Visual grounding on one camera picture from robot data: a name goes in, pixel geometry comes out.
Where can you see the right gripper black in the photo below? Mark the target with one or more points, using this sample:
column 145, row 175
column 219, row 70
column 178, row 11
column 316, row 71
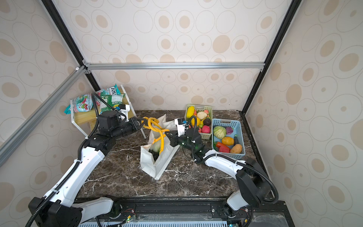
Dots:
column 175, row 136

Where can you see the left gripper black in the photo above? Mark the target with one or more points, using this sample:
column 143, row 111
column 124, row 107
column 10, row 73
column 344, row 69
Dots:
column 136, row 126

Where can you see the white grocery bag yellow handles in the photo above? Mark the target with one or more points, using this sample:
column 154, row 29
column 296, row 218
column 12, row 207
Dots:
column 157, row 154

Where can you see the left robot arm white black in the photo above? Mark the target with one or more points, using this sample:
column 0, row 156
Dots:
column 90, row 153

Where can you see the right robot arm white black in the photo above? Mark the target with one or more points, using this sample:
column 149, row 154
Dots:
column 254, row 186

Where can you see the green snack bag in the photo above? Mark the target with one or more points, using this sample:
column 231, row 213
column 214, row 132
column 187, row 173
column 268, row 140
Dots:
column 111, row 102

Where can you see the teal snack bag rear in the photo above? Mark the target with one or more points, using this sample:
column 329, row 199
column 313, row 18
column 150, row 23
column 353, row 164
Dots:
column 114, row 90

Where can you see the teal red snack bag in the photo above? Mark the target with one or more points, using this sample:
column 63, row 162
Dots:
column 81, row 103

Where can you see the pink dragon fruit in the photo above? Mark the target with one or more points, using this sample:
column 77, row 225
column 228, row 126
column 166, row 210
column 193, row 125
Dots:
column 206, row 129

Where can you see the orange in green basket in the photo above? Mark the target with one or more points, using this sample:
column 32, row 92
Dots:
column 195, row 121

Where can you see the dark brown avocado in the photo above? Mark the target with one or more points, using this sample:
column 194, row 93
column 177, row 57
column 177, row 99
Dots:
column 207, row 122

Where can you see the green fruit basket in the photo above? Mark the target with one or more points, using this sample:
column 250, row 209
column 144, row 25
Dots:
column 209, row 111

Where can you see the white garlic bulb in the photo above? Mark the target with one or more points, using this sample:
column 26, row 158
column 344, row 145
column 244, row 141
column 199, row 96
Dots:
column 202, row 115

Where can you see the green round cabbage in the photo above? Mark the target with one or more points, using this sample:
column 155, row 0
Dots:
column 219, row 132

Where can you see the red pepper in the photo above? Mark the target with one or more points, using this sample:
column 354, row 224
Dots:
column 222, row 148

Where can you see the orange fruit in blue basket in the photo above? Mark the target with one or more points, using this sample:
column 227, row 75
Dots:
column 228, row 141

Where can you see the brown potato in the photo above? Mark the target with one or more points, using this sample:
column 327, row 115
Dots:
column 237, row 149

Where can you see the blue vegetable basket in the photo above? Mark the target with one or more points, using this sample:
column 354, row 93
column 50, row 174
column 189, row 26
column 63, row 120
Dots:
column 237, row 135

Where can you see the wooden two-tier shelf white frame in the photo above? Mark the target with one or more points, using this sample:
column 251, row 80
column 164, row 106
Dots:
column 89, row 118

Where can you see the horizontal aluminium rail back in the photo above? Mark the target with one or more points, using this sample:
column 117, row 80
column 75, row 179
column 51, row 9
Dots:
column 175, row 66

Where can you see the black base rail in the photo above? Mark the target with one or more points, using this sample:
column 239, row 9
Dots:
column 114, row 208

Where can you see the diagonal aluminium rail left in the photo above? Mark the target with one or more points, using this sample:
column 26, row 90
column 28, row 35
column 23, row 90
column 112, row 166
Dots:
column 16, row 139

